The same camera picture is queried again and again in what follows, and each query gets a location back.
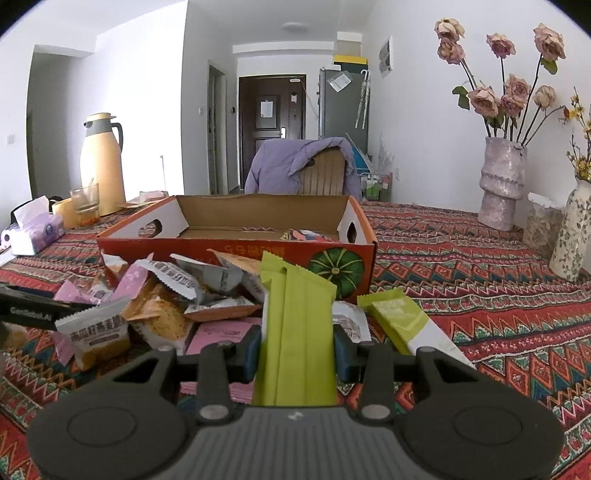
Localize pink snack packet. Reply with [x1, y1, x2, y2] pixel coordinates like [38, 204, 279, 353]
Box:
[185, 317, 260, 404]

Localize green white snack pouch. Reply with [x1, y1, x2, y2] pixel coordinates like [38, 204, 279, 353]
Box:
[356, 288, 475, 369]

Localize orange cracker packet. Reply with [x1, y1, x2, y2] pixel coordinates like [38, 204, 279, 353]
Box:
[121, 276, 192, 356]

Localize oat crisp snack packet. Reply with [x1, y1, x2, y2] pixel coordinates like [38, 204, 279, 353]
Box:
[55, 297, 131, 371]

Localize red spicy snack bag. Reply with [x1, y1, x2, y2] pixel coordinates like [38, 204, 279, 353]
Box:
[280, 229, 338, 243]

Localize purple tissue pack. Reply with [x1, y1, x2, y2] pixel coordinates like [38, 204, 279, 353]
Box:
[1, 196, 65, 256]

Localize yellow round cup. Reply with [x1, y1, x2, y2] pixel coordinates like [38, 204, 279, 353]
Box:
[52, 198, 79, 230]

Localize patterned red tablecloth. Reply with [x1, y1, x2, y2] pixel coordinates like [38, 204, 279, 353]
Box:
[1, 202, 590, 479]

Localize glass cup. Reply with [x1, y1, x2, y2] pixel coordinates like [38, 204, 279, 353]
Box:
[70, 183, 100, 227]

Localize red cardboard pumpkin box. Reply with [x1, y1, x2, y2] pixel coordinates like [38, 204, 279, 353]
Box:
[97, 194, 378, 301]

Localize beige thermos jug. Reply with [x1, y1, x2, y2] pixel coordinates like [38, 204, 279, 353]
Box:
[80, 112, 125, 216]

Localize folded red cloth coasters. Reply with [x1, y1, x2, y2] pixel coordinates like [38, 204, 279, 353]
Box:
[121, 190, 168, 209]

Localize wooden chair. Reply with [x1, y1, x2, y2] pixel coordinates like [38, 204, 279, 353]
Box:
[298, 148, 346, 196]

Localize purple jacket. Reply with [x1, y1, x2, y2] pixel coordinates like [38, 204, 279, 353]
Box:
[243, 137, 362, 200]

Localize floral white vase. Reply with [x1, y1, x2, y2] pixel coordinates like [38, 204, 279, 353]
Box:
[549, 179, 590, 282]

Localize pink textured vase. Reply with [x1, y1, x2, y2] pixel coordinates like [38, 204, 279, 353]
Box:
[478, 137, 528, 232]

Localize dark brown door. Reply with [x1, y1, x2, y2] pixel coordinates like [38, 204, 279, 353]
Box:
[238, 75, 307, 187]

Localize grey refrigerator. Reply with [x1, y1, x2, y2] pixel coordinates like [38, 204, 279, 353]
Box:
[318, 68, 369, 153]

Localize dried pink roses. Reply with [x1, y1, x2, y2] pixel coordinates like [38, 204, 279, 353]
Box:
[434, 17, 566, 147]

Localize yellow dried flowers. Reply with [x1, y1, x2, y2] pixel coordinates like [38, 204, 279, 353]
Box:
[560, 88, 591, 182]

